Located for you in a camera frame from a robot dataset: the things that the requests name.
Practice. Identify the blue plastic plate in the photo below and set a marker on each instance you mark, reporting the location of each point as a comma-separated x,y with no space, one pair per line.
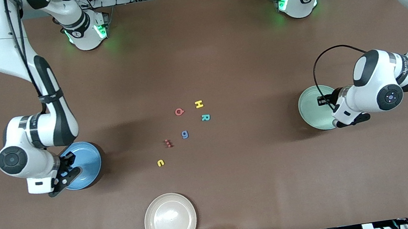
89,162

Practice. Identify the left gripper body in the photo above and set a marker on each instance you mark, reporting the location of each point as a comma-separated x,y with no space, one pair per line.
334,96

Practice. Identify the yellow foam letter u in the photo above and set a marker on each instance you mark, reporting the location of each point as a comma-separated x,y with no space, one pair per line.
158,163

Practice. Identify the light green plastic plate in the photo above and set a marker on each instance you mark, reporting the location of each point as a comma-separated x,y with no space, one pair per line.
309,109

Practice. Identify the yellow foam letter H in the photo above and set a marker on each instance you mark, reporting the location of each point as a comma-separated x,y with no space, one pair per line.
199,104

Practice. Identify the beige plastic plate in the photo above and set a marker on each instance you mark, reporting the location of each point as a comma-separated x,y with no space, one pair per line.
170,221

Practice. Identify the teal foam letter R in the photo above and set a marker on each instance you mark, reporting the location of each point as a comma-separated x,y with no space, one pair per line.
204,118

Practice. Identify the blue foam letter g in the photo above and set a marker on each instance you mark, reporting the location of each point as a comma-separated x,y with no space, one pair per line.
187,134

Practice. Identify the red foam letter Q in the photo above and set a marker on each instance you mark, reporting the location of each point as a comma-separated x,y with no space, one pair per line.
182,113

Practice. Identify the red foam letter m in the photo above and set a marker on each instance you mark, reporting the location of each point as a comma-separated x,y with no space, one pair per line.
168,144

